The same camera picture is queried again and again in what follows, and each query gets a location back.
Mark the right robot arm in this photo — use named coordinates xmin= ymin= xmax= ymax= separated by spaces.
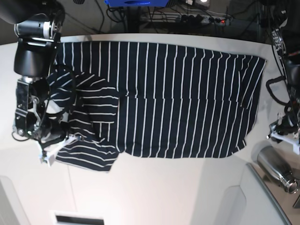
xmin=0 ymin=0 xmax=76 ymax=148

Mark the white power strip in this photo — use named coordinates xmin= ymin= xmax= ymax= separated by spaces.
xmin=140 ymin=11 xmax=233 ymax=27

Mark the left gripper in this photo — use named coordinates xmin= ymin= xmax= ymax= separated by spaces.
xmin=269 ymin=113 xmax=300 ymax=138

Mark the navy white striped t-shirt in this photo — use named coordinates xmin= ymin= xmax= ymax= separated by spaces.
xmin=48 ymin=41 xmax=266 ymax=172

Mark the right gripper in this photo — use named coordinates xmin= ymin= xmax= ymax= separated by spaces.
xmin=35 ymin=117 xmax=69 ymax=145

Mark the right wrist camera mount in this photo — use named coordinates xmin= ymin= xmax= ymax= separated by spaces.
xmin=38 ymin=134 xmax=84 ymax=167

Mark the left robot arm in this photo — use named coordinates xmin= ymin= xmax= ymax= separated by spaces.
xmin=260 ymin=0 xmax=300 ymax=143

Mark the blue box with oval hole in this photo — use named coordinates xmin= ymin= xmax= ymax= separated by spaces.
xmin=104 ymin=0 xmax=169 ymax=7

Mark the stainless steel water bottle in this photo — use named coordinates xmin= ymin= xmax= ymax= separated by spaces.
xmin=257 ymin=146 xmax=300 ymax=194

